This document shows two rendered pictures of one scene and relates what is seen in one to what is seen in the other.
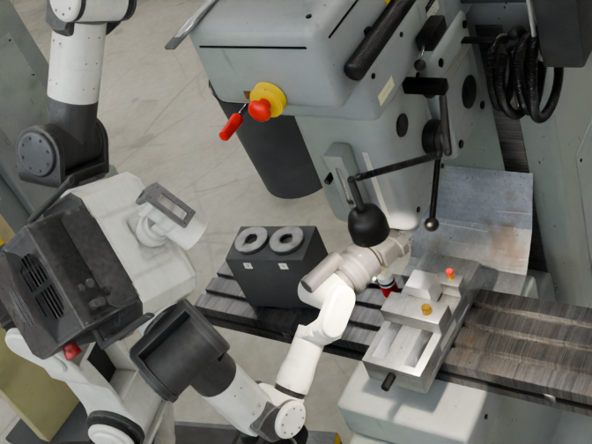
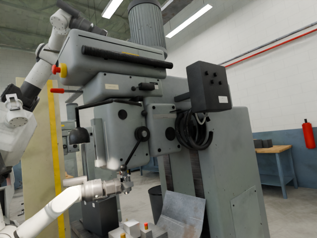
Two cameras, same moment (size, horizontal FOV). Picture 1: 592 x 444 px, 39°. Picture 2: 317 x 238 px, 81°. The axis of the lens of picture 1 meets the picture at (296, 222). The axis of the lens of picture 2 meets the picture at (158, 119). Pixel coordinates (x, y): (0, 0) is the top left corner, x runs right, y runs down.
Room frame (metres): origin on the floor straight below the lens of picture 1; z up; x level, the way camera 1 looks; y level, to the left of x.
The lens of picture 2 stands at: (0.49, -0.49, 1.44)
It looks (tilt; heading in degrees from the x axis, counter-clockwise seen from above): 5 degrees up; 6
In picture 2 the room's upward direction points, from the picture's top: 7 degrees counter-clockwise
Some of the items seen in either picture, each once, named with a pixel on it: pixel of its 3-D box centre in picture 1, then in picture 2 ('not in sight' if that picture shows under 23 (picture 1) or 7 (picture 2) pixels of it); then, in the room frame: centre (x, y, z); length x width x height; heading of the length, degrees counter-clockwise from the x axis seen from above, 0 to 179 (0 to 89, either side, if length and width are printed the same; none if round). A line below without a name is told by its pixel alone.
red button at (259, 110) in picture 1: (261, 108); (56, 69); (1.18, -0.02, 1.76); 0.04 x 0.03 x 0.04; 45
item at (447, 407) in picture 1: (441, 352); not in sight; (1.36, -0.20, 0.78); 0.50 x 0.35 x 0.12; 135
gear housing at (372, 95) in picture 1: (352, 43); (123, 91); (1.39, -0.23, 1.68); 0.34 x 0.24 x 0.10; 135
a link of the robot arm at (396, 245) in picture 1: (372, 253); (105, 188); (1.32, -0.12, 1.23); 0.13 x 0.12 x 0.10; 28
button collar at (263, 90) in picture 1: (268, 99); (62, 70); (1.19, -0.04, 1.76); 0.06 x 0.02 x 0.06; 45
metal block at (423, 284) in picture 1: (424, 288); (131, 229); (1.35, -0.21, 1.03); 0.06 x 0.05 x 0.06; 43
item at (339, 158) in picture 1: (351, 189); (98, 141); (1.28, -0.12, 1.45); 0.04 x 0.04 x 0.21; 45
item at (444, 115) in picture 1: (445, 123); (129, 102); (1.18, -0.31, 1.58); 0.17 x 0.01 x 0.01; 160
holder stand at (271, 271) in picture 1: (281, 265); (99, 210); (1.64, 0.08, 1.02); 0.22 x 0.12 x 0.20; 56
